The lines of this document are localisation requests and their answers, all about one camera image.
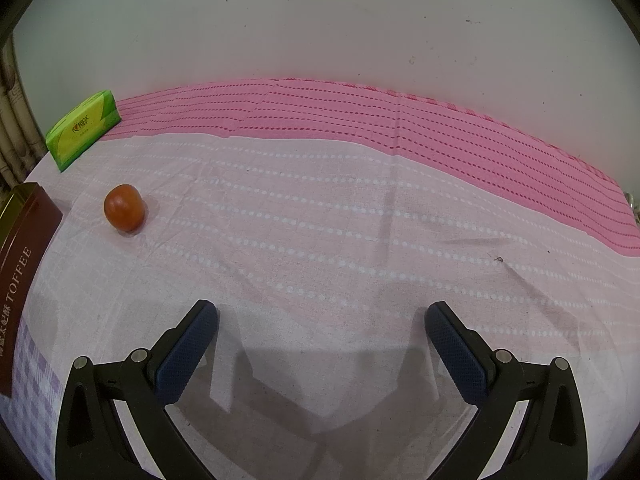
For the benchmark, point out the pink purple checked tablecloth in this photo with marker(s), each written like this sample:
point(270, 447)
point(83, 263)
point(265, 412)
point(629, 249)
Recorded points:
point(320, 240)

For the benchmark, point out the green tissue pack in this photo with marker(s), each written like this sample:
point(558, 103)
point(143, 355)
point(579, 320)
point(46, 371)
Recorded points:
point(82, 127)

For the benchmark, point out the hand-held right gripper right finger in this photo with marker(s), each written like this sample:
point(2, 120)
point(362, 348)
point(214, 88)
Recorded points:
point(452, 355)

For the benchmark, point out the small red tomato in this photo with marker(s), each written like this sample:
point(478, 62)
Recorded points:
point(124, 208)

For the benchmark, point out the gold and maroon tin box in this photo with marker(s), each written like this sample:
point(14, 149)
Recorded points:
point(25, 270)

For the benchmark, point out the beige wall pipes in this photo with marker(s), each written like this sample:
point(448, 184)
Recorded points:
point(15, 125)

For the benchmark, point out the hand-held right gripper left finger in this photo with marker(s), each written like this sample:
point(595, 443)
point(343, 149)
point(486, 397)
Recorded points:
point(187, 355)

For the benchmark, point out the small clutter pile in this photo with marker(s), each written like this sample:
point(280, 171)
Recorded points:
point(634, 205)

